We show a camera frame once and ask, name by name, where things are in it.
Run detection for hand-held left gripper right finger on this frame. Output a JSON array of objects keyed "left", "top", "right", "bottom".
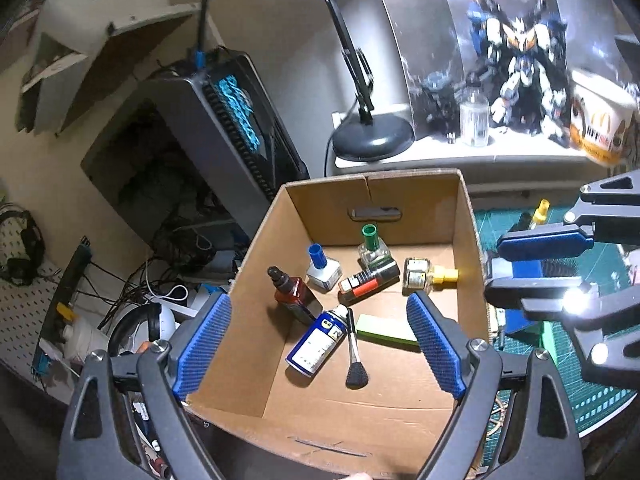
[{"left": 406, "top": 290, "right": 586, "bottom": 480}]

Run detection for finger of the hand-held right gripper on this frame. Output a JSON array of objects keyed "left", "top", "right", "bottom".
[
  {"left": 482, "top": 257, "right": 640, "bottom": 391},
  {"left": 496, "top": 170, "right": 640, "bottom": 263}
]

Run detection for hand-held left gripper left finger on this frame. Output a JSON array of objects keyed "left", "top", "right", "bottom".
[{"left": 57, "top": 292, "right": 233, "bottom": 480}]

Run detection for black spray can orange label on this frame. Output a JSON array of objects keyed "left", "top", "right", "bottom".
[{"left": 337, "top": 262, "right": 401, "bottom": 306}]

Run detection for brown cardboard box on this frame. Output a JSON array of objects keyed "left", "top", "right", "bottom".
[{"left": 185, "top": 167, "right": 493, "bottom": 480}]

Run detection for dark red bottle black cap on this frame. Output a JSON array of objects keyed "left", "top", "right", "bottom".
[{"left": 267, "top": 266, "right": 323, "bottom": 323}]

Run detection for white round headset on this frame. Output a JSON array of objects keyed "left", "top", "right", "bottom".
[{"left": 107, "top": 302, "right": 177, "bottom": 356}]

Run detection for green sanding block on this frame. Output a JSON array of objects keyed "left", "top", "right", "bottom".
[{"left": 356, "top": 314, "right": 421, "bottom": 348}]

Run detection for clear bottle yellow cap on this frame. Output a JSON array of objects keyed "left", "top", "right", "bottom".
[{"left": 402, "top": 257, "right": 460, "bottom": 295}]

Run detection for small black brush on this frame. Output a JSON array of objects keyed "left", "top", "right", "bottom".
[{"left": 345, "top": 310, "right": 370, "bottom": 390}]

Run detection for white desk riser shelf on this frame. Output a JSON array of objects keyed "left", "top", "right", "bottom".
[{"left": 332, "top": 132, "right": 626, "bottom": 176}]

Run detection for clear bottle green cap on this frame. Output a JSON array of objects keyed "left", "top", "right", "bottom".
[{"left": 357, "top": 225, "right": 391, "bottom": 268}]

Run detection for blue and white spray can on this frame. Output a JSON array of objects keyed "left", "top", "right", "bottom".
[{"left": 285, "top": 305, "right": 349, "bottom": 377}]

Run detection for white paper bucket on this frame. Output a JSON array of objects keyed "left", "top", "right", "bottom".
[{"left": 569, "top": 69, "right": 640, "bottom": 167}]

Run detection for white bottle blue cap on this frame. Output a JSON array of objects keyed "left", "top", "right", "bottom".
[{"left": 305, "top": 244, "right": 343, "bottom": 291}]

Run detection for clear bottle black cap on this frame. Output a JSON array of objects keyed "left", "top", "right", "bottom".
[{"left": 459, "top": 74, "right": 491, "bottom": 147}]

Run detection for black power strip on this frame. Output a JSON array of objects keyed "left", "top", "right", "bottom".
[{"left": 37, "top": 237, "right": 93, "bottom": 361}]

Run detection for green cutting mat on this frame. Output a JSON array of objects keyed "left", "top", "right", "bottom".
[{"left": 472, "top": 205, "right": 640, "bottom": 436}]

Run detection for dark model kit figure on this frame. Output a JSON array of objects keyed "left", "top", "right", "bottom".
[{"left": 422, "top": 75, "right": 463, "bottom": 136}]

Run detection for white and blue robot model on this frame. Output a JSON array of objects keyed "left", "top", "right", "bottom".
[{"left": 465, "top": 0, "right": 571, "bottom": 148}]

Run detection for white pegboard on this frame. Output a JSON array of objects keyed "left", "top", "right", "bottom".
[{"left": 0, "top": 200, "right": 101, "bottom": 401}]

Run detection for black desk lamp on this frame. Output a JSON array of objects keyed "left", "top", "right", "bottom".
[{"left": 310, "top": 0, "right": 417, "bottom": 162}]

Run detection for black headphones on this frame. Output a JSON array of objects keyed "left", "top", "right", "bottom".
[{"left": 0, "top": 210, "right": 46, "bottom": 286}]

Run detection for black computer case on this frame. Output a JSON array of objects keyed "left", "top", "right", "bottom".
[{"left": 80, "top": 50, "right": 311, "bottom": 246}]

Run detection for robot backdrop poster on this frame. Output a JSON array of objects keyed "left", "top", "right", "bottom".
[{"left": 365, "top": 0, "right": 626, "bottom": 136}]

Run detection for black rod blue fitting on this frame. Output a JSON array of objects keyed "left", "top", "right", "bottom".
[{"left": 192, "top": 0, "right": 218, "bottom": 68}]

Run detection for white open cardboard box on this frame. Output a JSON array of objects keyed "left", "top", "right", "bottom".
[{"left": 15, "top": 0, "right": 201, "bottom": 133}]

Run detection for tangle of black cables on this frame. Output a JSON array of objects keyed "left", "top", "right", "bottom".
[{"left": 82, "top": 217, "right": 243, "bottom": 313}]

